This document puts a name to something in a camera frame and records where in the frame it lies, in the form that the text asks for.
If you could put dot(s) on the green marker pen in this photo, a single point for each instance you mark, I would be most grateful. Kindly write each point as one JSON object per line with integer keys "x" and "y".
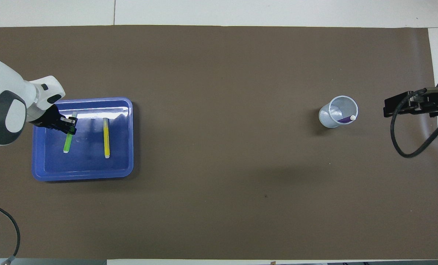
{"x": 68, "y": 141}

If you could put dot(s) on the purple marker pen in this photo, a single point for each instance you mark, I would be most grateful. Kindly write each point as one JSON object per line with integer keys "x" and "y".
{"x": 342, "y": 119}

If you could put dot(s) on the blue plastic tray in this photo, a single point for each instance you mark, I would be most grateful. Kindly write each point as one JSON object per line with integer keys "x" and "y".
{"x": 94, "y": 167}

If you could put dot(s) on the brown table mat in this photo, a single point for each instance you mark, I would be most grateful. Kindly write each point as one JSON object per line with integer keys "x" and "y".
{"x": 219, "y": 184}

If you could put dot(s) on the mesh pen holder cup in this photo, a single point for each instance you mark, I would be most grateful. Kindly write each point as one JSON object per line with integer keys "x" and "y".
{"x": 325, "y": 119}

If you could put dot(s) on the yellow marker pen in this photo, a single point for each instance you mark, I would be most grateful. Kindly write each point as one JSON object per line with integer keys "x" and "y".
{"x": 106, "y": 140}

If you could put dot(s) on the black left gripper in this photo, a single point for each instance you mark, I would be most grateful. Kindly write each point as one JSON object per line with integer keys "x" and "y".
{"x": 48, "y": 117}

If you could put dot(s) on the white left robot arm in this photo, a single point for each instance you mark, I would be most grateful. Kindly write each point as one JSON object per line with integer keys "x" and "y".
{"x": 2, "y": 106}

